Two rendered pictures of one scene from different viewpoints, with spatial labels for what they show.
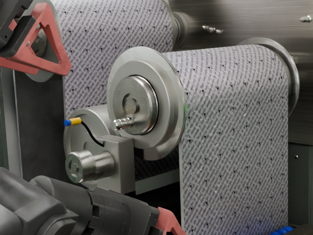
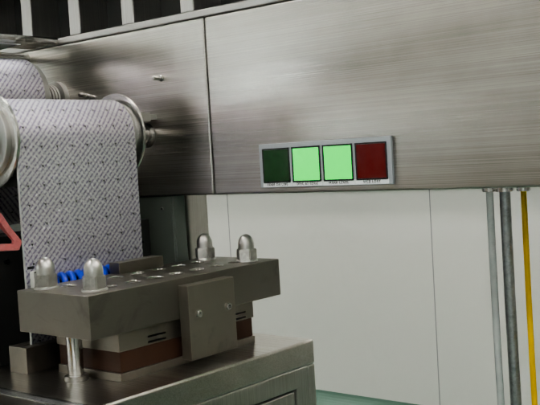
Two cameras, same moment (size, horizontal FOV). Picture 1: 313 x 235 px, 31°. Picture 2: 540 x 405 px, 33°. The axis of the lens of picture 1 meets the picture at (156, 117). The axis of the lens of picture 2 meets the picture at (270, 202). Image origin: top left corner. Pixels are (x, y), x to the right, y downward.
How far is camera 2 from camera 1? 77 cm
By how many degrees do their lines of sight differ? 9
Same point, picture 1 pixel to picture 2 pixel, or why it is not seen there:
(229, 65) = (70, 111)
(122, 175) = not seen: outside the picture
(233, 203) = (76, 229)
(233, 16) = (104, 81)
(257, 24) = (124, 87)
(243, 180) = (87, 210)
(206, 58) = (47, 104)
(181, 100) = (15, 130)
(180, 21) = (60, 89)
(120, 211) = not seen: outside the picture
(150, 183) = not seen: hidden behind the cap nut
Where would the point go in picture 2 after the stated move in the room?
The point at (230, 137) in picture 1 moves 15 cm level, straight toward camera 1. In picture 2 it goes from (71, 169) to (45, 172)
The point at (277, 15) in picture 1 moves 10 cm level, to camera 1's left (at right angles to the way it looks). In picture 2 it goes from (138, 76) to (82, 79)
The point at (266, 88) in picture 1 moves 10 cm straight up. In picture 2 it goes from (109, 132) to (105, 71)
